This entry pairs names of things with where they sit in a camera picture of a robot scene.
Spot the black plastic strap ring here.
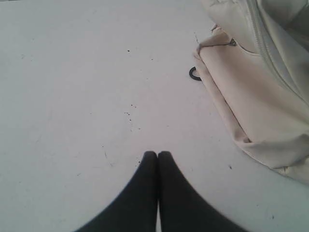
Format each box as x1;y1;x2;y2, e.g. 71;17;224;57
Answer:
189;66;201;82

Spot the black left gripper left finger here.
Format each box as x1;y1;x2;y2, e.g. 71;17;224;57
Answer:
77;151;158;232

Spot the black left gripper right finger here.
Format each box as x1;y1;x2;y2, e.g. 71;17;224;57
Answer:
158;151;245;232

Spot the cream duffel bag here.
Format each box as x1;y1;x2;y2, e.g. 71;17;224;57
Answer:
194;0;309;183

